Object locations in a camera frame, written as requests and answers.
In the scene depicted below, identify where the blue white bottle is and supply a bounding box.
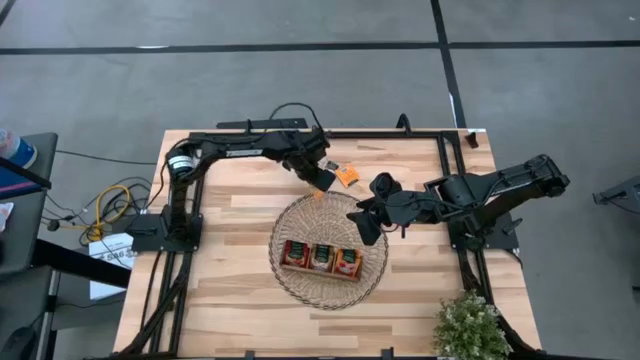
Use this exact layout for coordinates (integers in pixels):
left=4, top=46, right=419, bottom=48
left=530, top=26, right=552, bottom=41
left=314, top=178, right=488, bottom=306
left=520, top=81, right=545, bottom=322
left=0, top=128, right=39, bottom=170

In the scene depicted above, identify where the round woven straw placemat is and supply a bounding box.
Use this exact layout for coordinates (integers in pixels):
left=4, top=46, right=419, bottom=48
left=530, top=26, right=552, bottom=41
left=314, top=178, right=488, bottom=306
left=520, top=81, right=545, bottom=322
left=268, top=191, right=390, bottom=311

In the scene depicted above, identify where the black desk beam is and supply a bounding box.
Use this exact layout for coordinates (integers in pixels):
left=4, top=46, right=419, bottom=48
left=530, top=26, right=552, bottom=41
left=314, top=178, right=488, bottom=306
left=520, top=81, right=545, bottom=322
left=32, top=238, right=132, bottom=290

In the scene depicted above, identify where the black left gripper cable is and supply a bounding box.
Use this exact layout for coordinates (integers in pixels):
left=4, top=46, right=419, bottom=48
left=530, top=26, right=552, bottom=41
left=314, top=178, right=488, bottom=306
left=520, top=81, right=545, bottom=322
left=249, top=101, right=326, bottom=144

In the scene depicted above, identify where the black flat bar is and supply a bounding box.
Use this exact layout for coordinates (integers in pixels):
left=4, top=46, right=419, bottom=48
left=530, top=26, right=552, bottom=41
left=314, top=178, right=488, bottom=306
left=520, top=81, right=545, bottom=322
left=217, top=118, right=309, bottom=130

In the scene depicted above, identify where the red strawberry tea packet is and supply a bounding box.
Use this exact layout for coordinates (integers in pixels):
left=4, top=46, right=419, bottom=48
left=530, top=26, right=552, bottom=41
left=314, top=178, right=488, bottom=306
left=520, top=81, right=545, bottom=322
left=282, top=239, right=311, bottom=269

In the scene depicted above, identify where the black cable bundle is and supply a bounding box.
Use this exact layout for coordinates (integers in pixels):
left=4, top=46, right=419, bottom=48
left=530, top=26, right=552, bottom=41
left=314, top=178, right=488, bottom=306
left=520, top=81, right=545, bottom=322
left=119, top=249, right=194, bottom=356
left=457, top=249, right=539, bottom=359

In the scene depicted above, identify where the yellow cable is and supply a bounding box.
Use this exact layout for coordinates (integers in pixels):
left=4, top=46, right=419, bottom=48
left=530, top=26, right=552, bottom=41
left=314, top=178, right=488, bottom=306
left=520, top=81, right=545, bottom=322
left=87, top=184, right=132, bottom=242

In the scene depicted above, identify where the black rod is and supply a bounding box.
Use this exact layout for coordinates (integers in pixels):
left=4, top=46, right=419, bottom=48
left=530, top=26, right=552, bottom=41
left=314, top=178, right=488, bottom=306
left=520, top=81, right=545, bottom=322
left=0, top=156, right=53, bottom=191

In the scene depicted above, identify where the thin black floor cable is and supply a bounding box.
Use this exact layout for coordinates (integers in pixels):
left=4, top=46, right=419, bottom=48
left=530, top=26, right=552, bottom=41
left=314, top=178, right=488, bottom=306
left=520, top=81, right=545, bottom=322
left=54, top=148, right=159, bottom=166

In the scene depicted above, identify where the green potted plant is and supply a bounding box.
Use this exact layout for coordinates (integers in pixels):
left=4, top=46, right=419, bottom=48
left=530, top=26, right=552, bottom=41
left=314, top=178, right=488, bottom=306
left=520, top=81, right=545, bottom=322
left=432, top=292, right=514, bottom=360

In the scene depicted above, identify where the white paper sheet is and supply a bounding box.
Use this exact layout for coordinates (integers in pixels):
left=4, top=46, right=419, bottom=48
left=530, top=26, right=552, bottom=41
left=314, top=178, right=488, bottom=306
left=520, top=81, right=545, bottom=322
left=0, top=201, right=15, bottom=234

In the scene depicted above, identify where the white printed box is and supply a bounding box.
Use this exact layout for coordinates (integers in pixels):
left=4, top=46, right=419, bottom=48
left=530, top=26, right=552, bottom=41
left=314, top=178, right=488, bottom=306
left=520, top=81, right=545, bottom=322
left=88, top=232, right=137, bottom=301

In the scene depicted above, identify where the black aluminium table frame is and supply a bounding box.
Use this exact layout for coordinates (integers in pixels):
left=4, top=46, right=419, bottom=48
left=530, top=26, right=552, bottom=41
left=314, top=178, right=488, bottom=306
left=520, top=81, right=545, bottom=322
left=117, top=130, right=544, bottom=360

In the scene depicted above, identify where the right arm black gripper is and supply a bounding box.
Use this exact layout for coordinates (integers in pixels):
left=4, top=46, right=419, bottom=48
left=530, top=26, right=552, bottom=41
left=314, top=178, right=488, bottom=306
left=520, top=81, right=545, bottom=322
left=346, top=172, right=441, bottom=246

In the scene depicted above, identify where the wooden three-compartment tea box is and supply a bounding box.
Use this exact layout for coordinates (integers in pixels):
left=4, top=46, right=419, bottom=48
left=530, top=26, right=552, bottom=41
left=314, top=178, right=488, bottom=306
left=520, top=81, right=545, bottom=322
left=279, top=238, right=364, bottom=283

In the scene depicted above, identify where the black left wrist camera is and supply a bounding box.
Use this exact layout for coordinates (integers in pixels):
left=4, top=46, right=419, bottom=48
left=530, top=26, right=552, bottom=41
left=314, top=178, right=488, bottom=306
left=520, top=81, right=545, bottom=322
left=297, top=127, right=332, bottom=151

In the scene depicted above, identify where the gray side desk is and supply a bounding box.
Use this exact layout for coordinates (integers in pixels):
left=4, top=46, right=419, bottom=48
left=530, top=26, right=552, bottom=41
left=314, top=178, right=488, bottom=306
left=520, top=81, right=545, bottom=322
left=0, top=132, right=60, bottom=274
left=0, top=264, right=55, bottom=360

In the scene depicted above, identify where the blue box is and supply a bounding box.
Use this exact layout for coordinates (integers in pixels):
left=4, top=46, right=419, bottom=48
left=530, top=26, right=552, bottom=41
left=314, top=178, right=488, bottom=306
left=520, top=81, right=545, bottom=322
left=0, top=167, right=39, bottom=200

